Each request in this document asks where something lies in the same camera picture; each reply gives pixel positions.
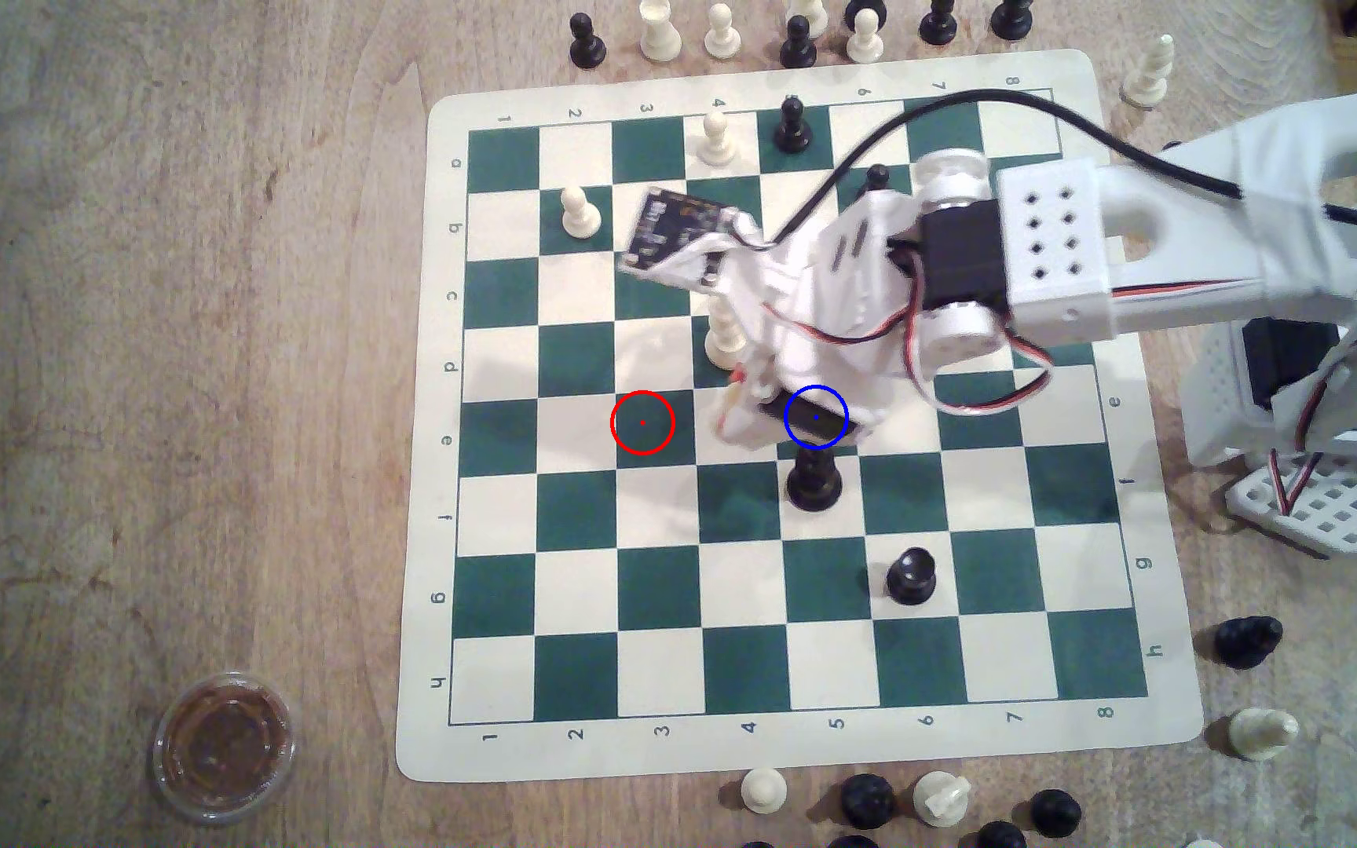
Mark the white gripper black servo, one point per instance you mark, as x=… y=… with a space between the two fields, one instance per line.
x=802 y=418

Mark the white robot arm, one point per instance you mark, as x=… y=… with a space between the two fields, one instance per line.
x=1055 y=236

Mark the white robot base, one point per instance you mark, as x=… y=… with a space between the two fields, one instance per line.
x=1315 y=512

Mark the white chess pawn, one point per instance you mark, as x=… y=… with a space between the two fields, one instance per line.
x=864 y=42
x=581 y=214
x=716 y=139
x=722 y=35
x=726 y=336
x=763 y=789

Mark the black chess pawn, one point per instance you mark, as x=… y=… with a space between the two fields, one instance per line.
x=912 y=577
x=798 y=45
x=587 y=44
x=814 y=485
x=793 y=124
x=876 y=179

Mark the green and cream chess mat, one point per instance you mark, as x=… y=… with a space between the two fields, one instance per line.
x=584 y=589

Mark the white chess bishop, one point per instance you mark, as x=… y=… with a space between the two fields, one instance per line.
x=660 y=35
x=1150 y=73

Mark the white chess piece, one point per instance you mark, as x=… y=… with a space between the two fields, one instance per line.
x=812 y=12
x=1262 y=733

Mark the black chess piece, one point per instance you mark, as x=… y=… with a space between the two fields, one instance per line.
x=1055 y=813
x=1011 y=18
x=938 y=21
x=866 y=9
x=999 y=838
x=868 y=801
x=852 y=842

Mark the white chess knight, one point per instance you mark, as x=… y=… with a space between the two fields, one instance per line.
x=941 y=799

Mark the black chess knight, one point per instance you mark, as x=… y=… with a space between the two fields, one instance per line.
x=1246 y=642

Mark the clear plastic cup brown content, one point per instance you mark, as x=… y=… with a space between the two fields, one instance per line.
x=225 y=746

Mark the black camera circuit board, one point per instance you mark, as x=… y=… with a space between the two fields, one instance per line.
x=679 y=236

